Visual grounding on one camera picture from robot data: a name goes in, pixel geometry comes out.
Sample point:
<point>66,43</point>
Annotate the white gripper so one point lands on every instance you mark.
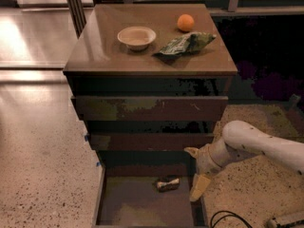
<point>204,162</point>

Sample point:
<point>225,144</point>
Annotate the dark orange soda can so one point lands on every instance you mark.
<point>168,183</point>

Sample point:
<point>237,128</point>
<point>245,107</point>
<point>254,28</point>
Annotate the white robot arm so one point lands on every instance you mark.
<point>240,141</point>

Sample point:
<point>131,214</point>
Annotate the open bottom drawer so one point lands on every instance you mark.
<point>127,198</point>

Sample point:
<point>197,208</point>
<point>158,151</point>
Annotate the middle drawer front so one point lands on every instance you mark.
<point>147,141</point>

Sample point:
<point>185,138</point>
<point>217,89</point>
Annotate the brown drawer cabinet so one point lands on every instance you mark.
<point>100,65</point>

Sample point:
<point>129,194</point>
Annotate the top drawer front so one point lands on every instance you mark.
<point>150,108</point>

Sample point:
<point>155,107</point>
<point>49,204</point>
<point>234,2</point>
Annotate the grey power strip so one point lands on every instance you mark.
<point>293,220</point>

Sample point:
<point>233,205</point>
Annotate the green chip bag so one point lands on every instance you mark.
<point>187,44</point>

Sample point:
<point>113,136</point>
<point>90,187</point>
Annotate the white paper bowl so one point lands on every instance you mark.
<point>137,38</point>

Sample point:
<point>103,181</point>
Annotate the orange fruit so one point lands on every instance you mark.
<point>185,22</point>

